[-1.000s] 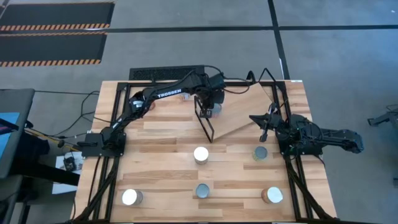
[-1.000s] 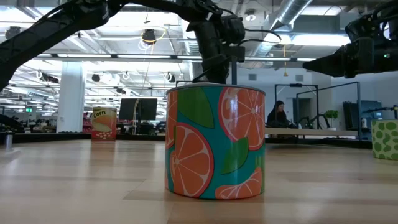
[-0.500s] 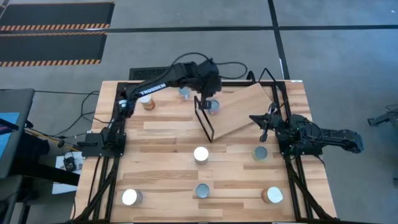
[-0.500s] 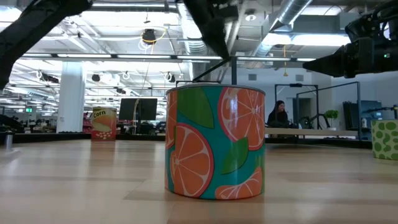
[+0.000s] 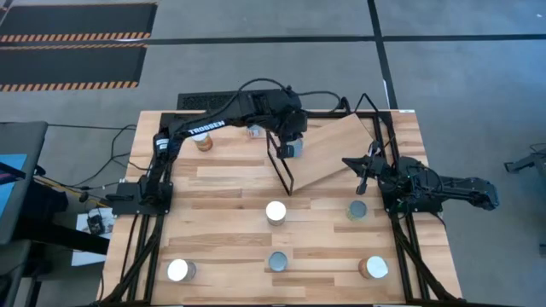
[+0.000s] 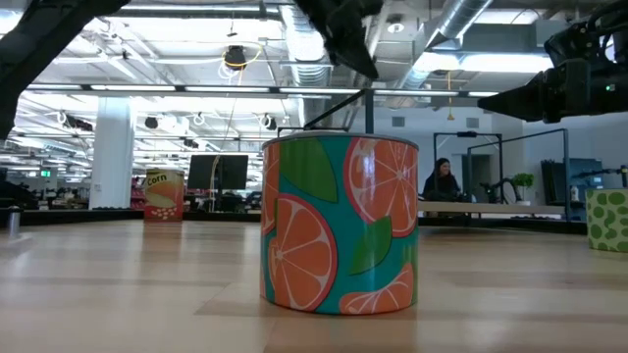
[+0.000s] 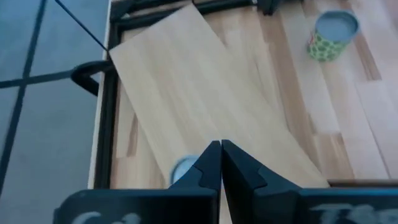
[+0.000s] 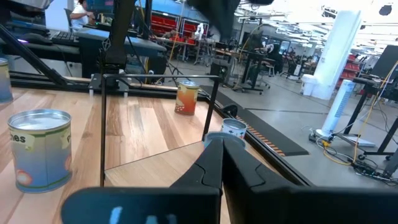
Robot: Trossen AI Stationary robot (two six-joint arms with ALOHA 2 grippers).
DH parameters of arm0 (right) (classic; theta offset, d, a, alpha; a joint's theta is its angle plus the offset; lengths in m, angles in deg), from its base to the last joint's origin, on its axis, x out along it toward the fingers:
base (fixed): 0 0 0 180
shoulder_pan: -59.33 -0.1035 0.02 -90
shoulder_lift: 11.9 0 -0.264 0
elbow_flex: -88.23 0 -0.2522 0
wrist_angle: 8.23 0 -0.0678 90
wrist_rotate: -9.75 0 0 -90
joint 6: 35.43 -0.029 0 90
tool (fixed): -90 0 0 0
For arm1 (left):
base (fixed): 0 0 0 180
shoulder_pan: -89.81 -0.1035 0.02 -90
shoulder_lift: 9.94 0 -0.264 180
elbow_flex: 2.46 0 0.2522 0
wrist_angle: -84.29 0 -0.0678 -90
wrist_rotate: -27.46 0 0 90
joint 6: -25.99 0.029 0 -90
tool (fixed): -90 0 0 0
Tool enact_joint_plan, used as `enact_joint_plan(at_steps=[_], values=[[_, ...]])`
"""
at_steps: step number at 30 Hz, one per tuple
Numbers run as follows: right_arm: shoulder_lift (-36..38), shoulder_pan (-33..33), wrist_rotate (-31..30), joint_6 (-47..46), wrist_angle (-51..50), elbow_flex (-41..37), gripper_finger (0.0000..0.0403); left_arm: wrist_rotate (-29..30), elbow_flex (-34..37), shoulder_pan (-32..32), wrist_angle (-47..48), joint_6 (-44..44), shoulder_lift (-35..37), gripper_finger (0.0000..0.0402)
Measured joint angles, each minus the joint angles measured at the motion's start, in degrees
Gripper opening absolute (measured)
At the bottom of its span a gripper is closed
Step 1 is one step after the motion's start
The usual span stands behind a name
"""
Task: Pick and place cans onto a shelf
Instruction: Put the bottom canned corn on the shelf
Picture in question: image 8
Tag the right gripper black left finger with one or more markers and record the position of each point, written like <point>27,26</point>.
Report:
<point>186,205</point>

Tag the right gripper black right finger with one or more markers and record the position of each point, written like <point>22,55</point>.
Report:
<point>280,205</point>

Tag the white can with carrot print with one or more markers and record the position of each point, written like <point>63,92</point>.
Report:
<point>234,128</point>

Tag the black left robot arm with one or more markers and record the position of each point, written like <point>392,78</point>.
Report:
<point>119,40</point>

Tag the black-framed wooden shelf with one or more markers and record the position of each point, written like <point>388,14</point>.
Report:
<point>149,169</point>

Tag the red parts shelf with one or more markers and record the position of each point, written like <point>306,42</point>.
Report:
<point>349,70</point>

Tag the red storage bin rack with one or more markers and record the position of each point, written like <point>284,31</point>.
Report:
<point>164,23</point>

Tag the black computer tower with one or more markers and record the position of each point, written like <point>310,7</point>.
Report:
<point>219,71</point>

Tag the black floor mat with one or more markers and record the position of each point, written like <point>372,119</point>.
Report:
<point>273,137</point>

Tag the person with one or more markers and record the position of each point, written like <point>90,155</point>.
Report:
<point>80,15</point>
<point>275,59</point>

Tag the can with grey-blue lid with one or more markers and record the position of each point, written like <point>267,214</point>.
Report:
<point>214,135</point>

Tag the orange corn can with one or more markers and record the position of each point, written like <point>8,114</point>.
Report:
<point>186,99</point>

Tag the black round clamp knob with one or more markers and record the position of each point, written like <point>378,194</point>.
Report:
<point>230,110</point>

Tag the white tower fan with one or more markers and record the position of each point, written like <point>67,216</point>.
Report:
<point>337,107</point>

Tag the white waste bin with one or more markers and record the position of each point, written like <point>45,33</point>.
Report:
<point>308,85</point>

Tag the black metal desk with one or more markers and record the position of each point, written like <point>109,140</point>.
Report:
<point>357,109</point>

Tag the white round column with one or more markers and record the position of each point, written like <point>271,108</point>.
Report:
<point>337,53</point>

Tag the dark standing desk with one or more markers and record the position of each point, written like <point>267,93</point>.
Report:
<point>90,40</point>

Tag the blue peaches can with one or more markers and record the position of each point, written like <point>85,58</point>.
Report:
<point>40,155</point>
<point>4,84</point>

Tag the black keyboard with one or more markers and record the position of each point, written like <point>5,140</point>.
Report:
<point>63,36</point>

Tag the black computer monitor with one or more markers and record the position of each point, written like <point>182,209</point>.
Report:
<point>385,62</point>

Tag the black computer mouse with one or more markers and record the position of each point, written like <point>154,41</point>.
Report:
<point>35,39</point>

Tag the black table frame rails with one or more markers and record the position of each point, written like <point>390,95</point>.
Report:
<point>37,81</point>

